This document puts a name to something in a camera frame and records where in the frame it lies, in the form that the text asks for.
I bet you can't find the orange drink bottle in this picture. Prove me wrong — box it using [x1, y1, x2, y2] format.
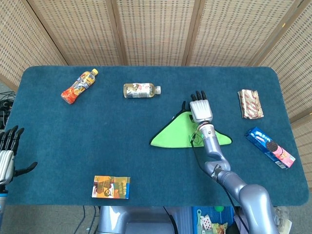
[60, 68, 99, 105]

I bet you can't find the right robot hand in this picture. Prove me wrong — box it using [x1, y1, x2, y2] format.
[189, 90, 213, 123]

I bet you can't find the pale tea bottle white cap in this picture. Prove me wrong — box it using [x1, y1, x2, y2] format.
[123, 82, 162, 99]

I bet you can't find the clear plastic bag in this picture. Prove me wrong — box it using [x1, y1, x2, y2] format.
[275, 207, 293, 230]

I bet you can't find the woven folding screen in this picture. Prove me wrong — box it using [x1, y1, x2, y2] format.
[0, 0, 312, 193]

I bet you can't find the blue table cloth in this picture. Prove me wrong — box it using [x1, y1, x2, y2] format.
[3, 65, 310, 207]

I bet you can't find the grey microfibre cloth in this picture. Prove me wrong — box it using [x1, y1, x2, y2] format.
[149, 101, 233, 149]

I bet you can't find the blue plastic basket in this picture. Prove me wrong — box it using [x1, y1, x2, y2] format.
[193, 206, 238, 234]

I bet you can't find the beige red-print snack wrapper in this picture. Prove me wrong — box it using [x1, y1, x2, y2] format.
[237, 89, 265, 120]

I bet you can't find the grey robot torso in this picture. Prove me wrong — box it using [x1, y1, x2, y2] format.
[97, 206, 195, 234]

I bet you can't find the black cable bundle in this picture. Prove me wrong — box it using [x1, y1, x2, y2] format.
[0, 91, 17, 130]

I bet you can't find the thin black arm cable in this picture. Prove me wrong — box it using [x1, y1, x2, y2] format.
[191, 133, 244, 234]

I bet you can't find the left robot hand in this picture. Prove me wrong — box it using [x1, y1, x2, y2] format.
[0, 125, 38, 186]

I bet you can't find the yellow snack box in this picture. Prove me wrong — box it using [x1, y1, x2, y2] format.
[91, 175, 131, 199]

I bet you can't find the blue cookie box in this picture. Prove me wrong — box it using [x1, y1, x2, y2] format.
[245, 126, 296, 170]

